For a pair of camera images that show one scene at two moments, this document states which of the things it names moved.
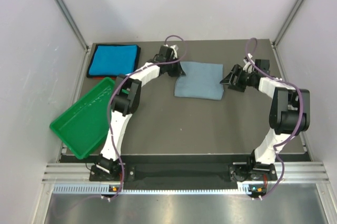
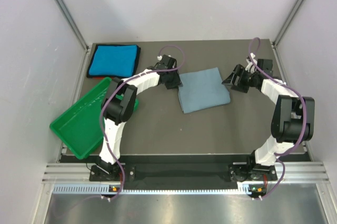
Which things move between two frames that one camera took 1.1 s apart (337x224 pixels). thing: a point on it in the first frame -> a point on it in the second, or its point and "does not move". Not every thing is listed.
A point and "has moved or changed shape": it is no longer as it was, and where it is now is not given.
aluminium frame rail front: (289, 172) does not move
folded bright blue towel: (88, 75) does not move
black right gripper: (237, 86) does not move
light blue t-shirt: (201, 80) has moved or changed shape
